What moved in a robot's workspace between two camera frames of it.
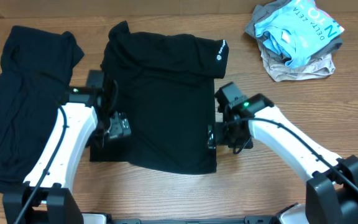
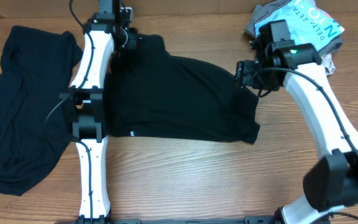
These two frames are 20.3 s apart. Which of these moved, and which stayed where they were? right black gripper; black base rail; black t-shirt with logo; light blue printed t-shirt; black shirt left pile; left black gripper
Moved: black t-shirt with logo; left black gripper; right black gripper
Stayed: black shirt left pile; light blue printed t-shirt; black base rail
